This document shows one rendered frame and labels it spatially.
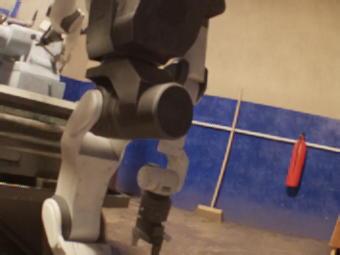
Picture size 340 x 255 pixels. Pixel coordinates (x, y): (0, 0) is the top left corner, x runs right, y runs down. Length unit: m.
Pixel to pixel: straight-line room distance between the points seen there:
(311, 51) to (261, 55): 0.70
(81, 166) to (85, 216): 0.15
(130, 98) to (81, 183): 0.28
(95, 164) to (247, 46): 3.78
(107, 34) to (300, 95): 3.49
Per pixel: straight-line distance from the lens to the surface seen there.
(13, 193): 1.49
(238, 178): 4.41
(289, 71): 4.36
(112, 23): 0.91
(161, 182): 1.10
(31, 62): 1.78
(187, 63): 1.10
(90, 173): 1.01
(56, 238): 1.04
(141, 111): 0.81
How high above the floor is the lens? 0.79
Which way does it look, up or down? 1 degrees up
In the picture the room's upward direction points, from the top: 12 degrees clockwise
